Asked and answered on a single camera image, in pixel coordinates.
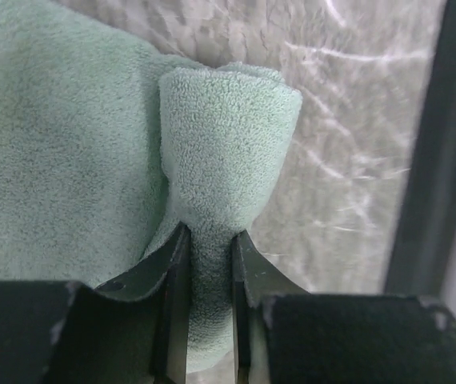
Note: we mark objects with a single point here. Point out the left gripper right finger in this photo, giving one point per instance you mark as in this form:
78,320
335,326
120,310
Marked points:
284,334

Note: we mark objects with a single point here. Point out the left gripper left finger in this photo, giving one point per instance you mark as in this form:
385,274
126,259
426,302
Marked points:
132,328

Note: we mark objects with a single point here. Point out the green towel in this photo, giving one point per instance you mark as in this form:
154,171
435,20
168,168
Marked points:
107,144

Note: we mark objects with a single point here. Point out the aluminium frame rail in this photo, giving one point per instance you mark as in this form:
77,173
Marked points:
427,222

